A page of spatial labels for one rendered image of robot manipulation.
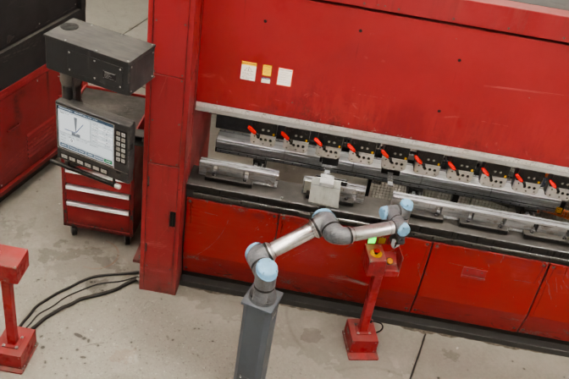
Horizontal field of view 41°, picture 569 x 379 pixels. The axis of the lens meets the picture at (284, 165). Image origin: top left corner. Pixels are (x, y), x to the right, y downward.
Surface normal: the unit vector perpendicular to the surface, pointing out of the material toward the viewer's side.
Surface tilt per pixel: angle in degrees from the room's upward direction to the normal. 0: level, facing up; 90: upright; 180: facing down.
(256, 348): 90
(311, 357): 0
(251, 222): 90
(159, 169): 90
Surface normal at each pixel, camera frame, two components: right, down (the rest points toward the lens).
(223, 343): 0.13, -0.82
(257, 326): -0.37, 0.49
